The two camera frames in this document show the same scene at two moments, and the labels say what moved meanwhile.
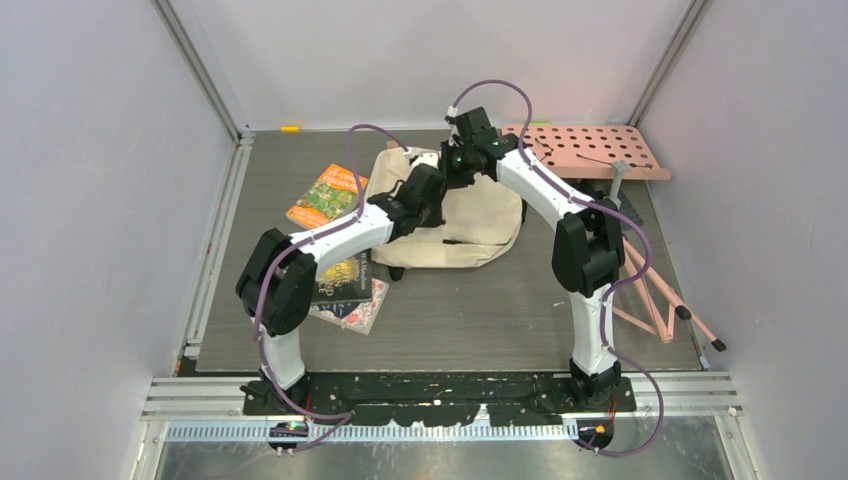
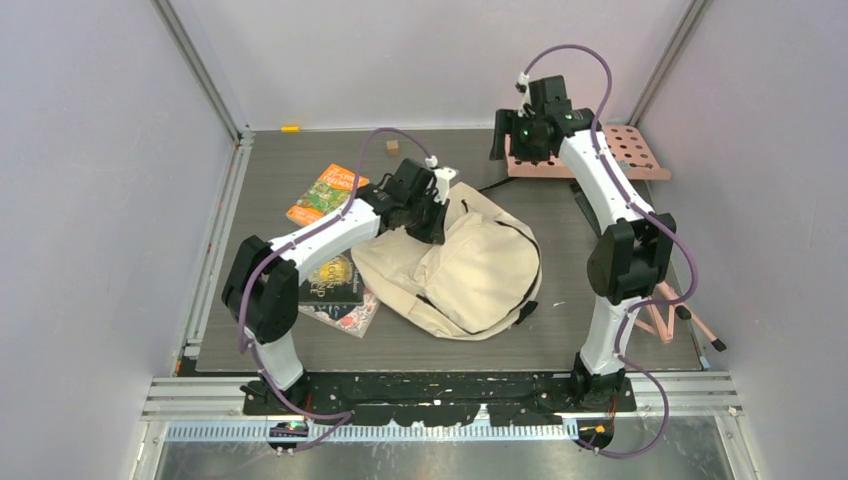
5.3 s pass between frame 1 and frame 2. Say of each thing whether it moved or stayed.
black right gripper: moved
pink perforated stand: stayed
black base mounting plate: stayed
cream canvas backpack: moved
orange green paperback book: stayed
